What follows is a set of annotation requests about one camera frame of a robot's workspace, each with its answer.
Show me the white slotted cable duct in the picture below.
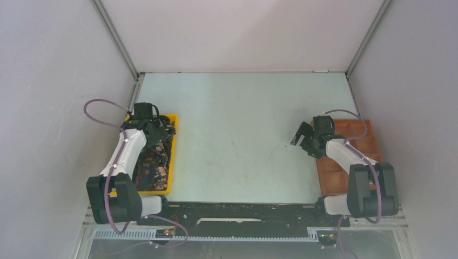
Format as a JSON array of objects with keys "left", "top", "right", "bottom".
[{"left": 93, "top": 228, "right": 319, "bottom": 242}]

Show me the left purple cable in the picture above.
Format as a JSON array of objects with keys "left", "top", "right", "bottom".
[{"left": 83, "top": 99, "right": 189, "bottom": 249}]

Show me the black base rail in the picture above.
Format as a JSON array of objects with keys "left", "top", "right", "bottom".
[{"left": 136, "top": 202, "right": 352, "bottom": 237}]

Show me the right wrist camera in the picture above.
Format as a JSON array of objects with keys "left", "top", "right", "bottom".
[{"left": 313, "top": 115, "right": 335, "bottom": 135}]

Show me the brown compartment tray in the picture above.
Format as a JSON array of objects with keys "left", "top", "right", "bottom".
[{"left": 316, "top": 119, "right": 384, "bottom": 196}]

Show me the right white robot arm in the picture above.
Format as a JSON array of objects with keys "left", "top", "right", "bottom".
[{"left": 291, "top": 117, "right": 399, "bottom": 226}]

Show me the yellow plastic bin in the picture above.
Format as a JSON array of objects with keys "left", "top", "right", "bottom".
[{"left": 101, "top": 113, "right": 176, "bottom": 195}]

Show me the pile of dark ties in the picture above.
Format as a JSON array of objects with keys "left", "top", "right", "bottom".
[{"left": 133, "top": 115, "right": 176, "bottom": 192}]

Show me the aluminium frame rail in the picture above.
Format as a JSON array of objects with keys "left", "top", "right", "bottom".
[{"left": 82, "top": 207, "right": 408, "bottom": 231}]

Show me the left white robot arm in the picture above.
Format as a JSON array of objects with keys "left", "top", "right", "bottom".
[{"left": 86, "top": 115, "right": 176, "bottom": 225}]

